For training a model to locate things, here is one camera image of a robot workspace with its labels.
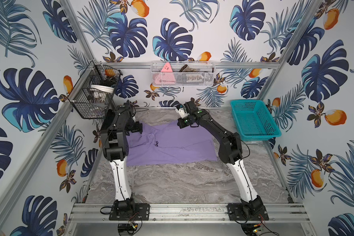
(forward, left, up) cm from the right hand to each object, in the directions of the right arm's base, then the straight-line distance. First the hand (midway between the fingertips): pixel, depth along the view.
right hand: (178, 123), depth 101 cm
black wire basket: (+6, +55, +19) cm, 58 cm away
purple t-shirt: (-11, +10, -8) cm, 17 cm away
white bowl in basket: (0, +38, +28) cm, 47 cm away
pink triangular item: (+15, +8, +27) cm, 32 cm away
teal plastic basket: (+10, -58, -9) cm, 60 cm away
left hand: (-6, +30, -2) cm, 31 cm away
